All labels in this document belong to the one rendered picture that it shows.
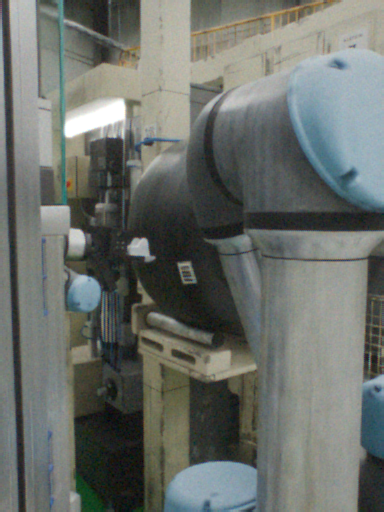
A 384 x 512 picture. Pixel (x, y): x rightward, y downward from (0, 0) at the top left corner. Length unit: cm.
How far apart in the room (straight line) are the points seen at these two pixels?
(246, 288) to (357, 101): 24
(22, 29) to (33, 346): 30
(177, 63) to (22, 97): 125
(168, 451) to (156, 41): 142
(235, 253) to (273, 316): 13
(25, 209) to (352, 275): 30
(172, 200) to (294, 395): 87
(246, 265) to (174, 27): 133
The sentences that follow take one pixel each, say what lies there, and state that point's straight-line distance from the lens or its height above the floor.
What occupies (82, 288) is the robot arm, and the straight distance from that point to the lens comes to 95.
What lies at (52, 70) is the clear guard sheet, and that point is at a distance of 176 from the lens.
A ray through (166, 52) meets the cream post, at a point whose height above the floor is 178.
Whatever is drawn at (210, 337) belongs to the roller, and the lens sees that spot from 130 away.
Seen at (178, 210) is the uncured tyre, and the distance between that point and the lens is 117.
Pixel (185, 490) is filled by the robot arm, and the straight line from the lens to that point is 56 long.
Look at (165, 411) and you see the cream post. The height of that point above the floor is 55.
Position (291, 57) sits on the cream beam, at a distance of 158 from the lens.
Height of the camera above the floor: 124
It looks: 5 degrees down
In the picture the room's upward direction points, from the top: straight up
